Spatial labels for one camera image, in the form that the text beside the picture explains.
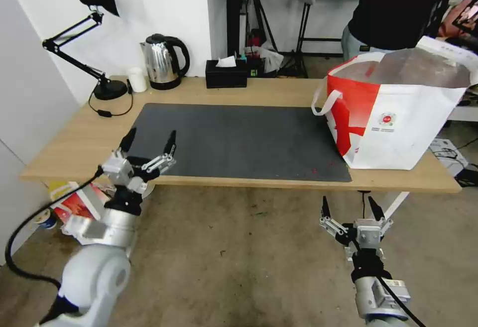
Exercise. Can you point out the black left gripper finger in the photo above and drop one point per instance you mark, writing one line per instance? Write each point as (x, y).
(170, 144)
(129, 140)

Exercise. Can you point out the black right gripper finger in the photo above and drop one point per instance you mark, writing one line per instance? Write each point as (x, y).
(326, 209)
(375, 209)

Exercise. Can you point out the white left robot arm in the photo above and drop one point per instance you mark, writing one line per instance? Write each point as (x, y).
(93, 274)

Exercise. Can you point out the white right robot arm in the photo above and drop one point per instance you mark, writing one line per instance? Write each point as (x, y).
(369, 301)

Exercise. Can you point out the red white takeout bag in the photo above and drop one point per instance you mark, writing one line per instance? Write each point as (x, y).
(403, 133)

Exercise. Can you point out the clear plastic bag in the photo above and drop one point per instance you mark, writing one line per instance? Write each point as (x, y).
(272, 60)

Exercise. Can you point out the white table leg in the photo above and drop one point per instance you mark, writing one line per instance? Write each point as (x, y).
(149, 189)
(396, 205)

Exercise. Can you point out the red white cardboard box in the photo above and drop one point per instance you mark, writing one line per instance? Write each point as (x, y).
(80, 204)

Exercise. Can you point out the black desk lamp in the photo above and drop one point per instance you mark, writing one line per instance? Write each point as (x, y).
(110, 90)

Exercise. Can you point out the white cup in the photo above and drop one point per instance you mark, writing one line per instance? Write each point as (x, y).
(137, 80)

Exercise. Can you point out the yellow package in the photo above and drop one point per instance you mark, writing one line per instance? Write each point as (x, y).
(59, 189)

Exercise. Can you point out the dark grey desk mat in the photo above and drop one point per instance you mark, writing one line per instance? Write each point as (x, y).
(242, 140)

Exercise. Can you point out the steel electric kettle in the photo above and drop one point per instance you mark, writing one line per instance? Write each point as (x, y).
(160, 62)

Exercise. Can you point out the white round can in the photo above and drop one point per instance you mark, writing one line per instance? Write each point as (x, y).
(46, 220)

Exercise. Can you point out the black tissue box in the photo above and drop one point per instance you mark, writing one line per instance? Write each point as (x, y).
(226, 77)

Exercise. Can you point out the white tissue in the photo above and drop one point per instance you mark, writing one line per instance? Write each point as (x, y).
(226, 62)

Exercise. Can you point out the black light stand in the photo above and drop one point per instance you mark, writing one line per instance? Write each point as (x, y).
(257, 6)
(304, 36)

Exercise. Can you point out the person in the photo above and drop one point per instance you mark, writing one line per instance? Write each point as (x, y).
(392, 6)

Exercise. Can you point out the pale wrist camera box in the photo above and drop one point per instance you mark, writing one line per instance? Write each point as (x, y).
(368, 234)
(117, 168)

